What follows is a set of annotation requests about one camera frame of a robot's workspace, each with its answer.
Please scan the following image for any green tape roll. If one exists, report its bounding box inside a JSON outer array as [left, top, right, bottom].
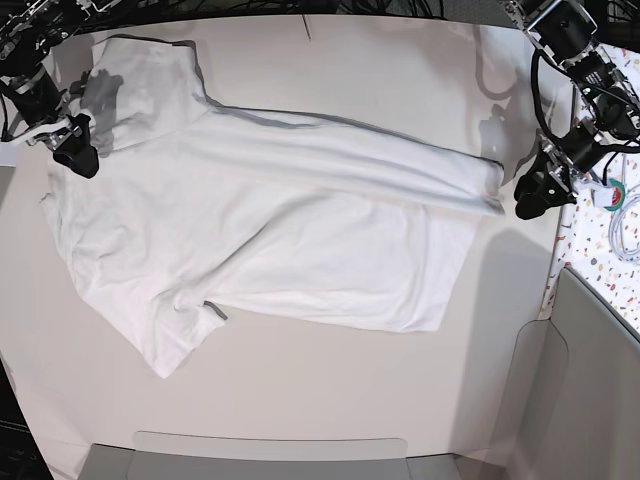
[[603, 180, 626, 211]]

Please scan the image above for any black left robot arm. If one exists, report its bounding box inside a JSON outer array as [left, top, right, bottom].
[[501, 1, 639, 220]]

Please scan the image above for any white coiled cable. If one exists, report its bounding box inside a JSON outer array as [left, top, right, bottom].
[[607, 149, 640, 262]]

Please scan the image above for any white t-shirt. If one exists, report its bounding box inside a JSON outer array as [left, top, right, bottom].
[[42, 37, 503, 377]]

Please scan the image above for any grey chair right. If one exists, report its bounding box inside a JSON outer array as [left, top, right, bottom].
[[462, 267, 640, 480]]

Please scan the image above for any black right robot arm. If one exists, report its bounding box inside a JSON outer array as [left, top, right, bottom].
[[1, 1, 107, 179]]

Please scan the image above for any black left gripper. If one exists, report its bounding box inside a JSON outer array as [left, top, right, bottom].
[[514, 124, 606, 219]]

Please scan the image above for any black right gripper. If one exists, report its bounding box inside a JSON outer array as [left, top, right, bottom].
[[9, 74, 99, 179]]

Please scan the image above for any terrazzo pattern side surface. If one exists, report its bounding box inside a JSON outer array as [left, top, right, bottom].
[[539, 37, 640, 341]]

